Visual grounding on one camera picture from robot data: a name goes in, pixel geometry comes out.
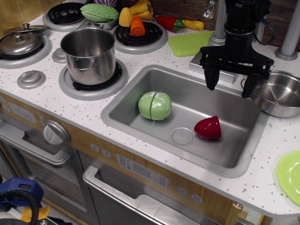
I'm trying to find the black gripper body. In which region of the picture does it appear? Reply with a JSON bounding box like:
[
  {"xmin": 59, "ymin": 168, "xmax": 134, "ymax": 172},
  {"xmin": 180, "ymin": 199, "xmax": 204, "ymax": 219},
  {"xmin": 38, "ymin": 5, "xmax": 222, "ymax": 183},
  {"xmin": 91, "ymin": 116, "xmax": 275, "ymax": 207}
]
[{"xmin": 200, "ymin": 45, "xmax": 274, "ymax": 80}]

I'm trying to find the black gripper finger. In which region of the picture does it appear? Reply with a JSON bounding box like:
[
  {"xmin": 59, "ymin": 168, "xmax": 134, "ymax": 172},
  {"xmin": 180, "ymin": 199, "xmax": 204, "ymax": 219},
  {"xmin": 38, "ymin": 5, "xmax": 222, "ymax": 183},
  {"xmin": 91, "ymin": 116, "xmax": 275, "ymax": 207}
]
[
  {"xmin": 203, "ymin": 64, "xmax": 220, "ymax": 90},
  {"xmin": 242, "ymin": 74, "xmax": 259, "ymax": 98}
]

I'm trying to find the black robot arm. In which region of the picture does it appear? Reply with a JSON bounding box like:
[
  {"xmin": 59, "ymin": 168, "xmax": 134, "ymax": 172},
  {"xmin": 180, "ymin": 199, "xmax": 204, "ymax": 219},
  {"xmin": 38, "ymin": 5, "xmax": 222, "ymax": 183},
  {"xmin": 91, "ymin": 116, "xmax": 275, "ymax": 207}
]
[{"xmin": 200, "ymin": 0, "xmax": 274, "ymax": 98}]

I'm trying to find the steel pan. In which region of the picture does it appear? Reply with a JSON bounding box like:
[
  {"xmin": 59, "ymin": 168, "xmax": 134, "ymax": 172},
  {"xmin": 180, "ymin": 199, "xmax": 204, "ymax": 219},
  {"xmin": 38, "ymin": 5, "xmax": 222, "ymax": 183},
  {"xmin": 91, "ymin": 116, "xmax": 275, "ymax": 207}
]
[{"xmin": 250, "ymin": 70, "xmax": 300, "ymax": 118}]

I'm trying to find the grey sink basin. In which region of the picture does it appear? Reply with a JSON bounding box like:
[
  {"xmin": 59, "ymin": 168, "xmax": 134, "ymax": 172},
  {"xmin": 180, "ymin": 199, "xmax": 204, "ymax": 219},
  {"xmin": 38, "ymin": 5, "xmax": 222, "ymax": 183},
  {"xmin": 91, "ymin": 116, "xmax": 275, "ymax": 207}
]
[{"xmin": 101, "ymin": 65, "xmax": 269, "ymax": 178}]

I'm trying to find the green cutting board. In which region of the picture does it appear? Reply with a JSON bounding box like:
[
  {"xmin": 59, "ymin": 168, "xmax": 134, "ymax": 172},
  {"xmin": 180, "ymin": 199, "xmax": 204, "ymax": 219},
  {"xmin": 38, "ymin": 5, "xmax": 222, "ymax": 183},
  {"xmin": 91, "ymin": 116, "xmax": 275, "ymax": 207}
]
[{"xmin": 168, "ymin": 31, "xmax": 214, "ymax": 58}]

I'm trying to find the grey support pole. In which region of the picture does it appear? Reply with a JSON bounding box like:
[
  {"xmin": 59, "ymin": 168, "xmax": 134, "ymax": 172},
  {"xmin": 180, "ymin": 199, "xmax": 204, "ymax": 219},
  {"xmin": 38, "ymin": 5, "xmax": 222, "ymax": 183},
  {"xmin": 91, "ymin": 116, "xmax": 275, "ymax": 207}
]
[{"xmin": 275, "ymin": 0, "xmax": 300, "ymax": 61}]

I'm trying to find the yellow toy squash piece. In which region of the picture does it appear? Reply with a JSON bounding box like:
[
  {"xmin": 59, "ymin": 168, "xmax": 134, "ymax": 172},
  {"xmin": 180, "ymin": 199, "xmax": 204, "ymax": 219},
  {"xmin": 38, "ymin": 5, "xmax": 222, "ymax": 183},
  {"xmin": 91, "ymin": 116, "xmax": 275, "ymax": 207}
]
[{"xmin": 182, "ymin": 20, "xmax": 204, "ymax": 31}]

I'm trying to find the red toy pepper half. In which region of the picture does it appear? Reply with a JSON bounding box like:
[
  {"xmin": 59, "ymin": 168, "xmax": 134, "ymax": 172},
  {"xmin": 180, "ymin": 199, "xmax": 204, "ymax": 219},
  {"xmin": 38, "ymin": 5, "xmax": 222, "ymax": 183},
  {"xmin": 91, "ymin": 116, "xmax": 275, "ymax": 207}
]
[{"xmin": 194, "ymin": 116, "xmax": 222, "ymax": 140}]

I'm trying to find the red toy chili pepper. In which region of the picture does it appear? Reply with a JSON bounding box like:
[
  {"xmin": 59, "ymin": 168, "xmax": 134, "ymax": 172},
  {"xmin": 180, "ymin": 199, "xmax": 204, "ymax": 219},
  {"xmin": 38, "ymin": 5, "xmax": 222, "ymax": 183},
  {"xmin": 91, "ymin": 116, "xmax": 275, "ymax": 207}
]
[{"xmin": 155, "ymin": 15, "xmax": 186, "ymax": 32}]

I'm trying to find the back right stove burner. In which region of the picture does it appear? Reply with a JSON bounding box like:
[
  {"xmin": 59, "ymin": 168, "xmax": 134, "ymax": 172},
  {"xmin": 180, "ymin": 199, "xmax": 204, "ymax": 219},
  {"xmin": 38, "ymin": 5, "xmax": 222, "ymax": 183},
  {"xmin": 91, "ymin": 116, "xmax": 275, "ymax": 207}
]
[{"xmin": 112, "ymin": 21, "xmax": 168, "ymax": 55}]

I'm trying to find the stove burner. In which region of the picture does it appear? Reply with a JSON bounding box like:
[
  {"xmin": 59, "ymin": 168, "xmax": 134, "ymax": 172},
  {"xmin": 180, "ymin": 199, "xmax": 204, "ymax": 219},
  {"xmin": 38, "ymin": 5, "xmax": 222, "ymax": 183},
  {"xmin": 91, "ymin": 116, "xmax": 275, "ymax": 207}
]
[
  {"xmin": 0, "ymin": 34, "xmax": 52, "ymax": 69},
  {"xmin": 42, "ymin": 2, "xmax": 86, "ymax": 32},
  {"xmin": 112, "ymin": 21, "xmax": 168, "ymax": 55},
  {"xmin": 59, "ymin": 60, "xmax": 128, "ymax": 101}
]

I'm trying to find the green toy cabbage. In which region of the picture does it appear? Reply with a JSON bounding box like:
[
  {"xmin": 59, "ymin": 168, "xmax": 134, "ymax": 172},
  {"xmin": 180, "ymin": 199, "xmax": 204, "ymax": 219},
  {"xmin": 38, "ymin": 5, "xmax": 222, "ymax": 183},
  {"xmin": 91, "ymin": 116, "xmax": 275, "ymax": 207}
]
[{"xmin": 138, "ymin": 91, "xmax": 173, "ymax": 121}]

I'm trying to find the orange toy carrot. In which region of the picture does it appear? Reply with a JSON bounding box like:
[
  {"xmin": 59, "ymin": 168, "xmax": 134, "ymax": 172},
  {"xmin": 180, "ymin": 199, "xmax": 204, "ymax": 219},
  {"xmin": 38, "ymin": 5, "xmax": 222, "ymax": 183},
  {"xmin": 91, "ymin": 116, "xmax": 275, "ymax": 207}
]
[{"xmin": 130, "ymin": 15, "xmax": 146, "ymax": 37}]

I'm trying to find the yellow toy bell pepper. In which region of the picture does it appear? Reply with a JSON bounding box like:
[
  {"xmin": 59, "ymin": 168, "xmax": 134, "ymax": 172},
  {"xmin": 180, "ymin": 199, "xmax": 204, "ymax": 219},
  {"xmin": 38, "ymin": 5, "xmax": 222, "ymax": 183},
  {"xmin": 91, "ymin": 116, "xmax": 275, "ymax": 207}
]
[{"xmin": 129, "ymin": 0, "xmax": 154, "ymax": 20}]

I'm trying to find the green plate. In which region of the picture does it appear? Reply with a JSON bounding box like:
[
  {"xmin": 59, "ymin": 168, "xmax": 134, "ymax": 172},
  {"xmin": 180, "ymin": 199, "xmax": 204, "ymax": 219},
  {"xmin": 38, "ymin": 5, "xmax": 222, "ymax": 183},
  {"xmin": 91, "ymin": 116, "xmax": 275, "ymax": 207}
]
[{"xmin": 276, "ymin": 150, "xmax": 300, "ymax": 205}]

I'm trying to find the yellow toy corn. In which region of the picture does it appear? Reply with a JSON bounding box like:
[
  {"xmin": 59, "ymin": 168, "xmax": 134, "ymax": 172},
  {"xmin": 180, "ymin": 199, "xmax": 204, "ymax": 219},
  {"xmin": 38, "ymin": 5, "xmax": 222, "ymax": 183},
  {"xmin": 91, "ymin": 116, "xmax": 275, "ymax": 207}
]
[{"xmin": 119, "ymin": 7, "xmax": 133, "ymax": 27}]

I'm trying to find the small steel bowl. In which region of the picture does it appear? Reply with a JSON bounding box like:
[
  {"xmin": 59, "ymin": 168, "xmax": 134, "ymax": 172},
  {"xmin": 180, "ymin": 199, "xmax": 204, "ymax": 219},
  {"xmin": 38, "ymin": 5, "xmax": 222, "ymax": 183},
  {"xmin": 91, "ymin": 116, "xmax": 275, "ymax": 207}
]
[{"xmin": 90, "ymin": 18, "xmax": 119, "ymax": 30}]

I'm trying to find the front stove burner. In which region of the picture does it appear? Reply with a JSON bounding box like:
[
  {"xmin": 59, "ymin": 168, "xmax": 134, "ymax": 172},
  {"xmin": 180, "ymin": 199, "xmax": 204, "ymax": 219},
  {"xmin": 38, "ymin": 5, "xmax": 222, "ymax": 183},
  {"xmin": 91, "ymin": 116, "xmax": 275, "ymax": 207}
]
[{"xmin": 59, "ymin": 60, "xmax": 128, "ymax": 101}]

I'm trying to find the purple toy onion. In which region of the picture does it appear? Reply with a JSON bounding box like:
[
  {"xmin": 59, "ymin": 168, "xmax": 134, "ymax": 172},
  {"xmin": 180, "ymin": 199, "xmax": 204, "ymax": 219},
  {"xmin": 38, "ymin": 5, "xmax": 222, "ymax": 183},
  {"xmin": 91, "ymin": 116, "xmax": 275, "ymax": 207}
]
[{"xmin": 93, "ymin": 0, "xmax": 118, "ymax": 8}]

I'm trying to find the tall steel pot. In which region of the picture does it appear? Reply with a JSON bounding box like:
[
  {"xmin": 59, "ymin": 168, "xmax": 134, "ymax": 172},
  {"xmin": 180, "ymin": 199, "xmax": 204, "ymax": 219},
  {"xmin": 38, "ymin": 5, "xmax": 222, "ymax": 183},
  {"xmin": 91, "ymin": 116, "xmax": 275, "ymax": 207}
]
[{"xmin": 60, "ymin": 27, "xmax": 116, "ymax": 85}]

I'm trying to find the green bitter melon toy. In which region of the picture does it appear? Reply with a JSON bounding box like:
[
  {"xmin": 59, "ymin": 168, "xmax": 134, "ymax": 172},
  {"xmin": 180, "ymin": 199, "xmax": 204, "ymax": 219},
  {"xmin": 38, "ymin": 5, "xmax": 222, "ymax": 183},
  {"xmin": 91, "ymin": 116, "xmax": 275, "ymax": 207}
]
[{"xmin": 80, "ymin": 3, "xmax": 119, "ymax": 23}]

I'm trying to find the grey dishwasher door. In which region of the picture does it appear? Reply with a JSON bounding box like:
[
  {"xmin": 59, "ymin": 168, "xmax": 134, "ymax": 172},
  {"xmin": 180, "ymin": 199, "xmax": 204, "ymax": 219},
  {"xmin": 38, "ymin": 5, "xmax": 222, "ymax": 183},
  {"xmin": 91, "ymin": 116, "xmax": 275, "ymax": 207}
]
[{"xmin": 80, "ymin": 150, "xmax": 240, "ymax": 225}]

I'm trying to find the small grey stove knob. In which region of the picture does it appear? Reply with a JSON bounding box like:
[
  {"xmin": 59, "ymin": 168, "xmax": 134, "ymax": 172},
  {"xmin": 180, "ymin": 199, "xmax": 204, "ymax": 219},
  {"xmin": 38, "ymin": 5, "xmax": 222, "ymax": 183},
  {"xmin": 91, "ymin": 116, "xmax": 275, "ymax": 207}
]
[{"xmin": 52, "ymin": 48, "xmax": 66, "ymax": 64}]

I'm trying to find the back left stove burner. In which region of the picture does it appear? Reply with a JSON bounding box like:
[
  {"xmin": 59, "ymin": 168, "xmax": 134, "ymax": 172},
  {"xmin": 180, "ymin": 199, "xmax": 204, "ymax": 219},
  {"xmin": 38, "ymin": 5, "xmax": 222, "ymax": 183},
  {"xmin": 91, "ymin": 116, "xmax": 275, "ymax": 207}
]
[{"xmin": 42, "ymin": 2, "xmax": 86, "ymax": 32}]

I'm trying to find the grey oven dial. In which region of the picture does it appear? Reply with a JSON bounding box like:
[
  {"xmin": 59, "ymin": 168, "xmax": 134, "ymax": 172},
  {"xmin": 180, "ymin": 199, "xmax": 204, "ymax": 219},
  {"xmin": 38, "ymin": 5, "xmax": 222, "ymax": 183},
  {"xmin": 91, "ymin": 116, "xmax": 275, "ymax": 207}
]
[{"xmin": 42, "ymin": 120, "xmax": 70, "ymax": 146}]

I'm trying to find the small steel lid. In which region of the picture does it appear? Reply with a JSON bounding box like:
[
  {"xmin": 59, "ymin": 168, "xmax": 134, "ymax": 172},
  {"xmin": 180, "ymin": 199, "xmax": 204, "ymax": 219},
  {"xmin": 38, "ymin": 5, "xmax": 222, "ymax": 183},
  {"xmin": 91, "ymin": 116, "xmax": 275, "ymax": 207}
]
[{"xmin": 7, "ymin": 23, "xmax": 48, "ymax": 33}]

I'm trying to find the steel pot lid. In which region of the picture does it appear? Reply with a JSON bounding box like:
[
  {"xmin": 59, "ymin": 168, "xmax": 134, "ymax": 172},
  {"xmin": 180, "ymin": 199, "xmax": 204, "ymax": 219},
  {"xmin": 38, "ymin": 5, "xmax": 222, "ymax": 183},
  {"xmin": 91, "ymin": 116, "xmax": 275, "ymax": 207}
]
[{"xmin": 0, "ymin": 32, "xmax": 43, "ymax": 56}]

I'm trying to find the grey oven door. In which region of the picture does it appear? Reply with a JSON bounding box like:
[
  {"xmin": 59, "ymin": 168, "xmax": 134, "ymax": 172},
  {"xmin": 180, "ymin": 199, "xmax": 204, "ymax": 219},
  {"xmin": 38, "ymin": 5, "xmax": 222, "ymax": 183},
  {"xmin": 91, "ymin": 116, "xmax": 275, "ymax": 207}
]
[{"xmin": 0, "ymin": 113, "xmax": 99, "ymax": 225}]

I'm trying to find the blue clamp tool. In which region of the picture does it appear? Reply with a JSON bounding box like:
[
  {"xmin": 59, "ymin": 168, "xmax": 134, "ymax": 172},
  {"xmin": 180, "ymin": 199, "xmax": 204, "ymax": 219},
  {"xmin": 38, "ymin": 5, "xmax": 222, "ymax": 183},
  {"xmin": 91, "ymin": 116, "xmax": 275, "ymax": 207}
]
[{"xmin": 0, "ymin": 177, "xmax": 44, "ymax": 208}]

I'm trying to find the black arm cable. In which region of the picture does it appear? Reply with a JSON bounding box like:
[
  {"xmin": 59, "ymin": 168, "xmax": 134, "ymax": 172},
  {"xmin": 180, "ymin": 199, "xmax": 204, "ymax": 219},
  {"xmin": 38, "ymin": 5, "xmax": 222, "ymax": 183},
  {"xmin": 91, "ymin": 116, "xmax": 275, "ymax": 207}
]
[{"xmin": 253, "ymin": 17, "xmax": 276, "ymax": 46}]

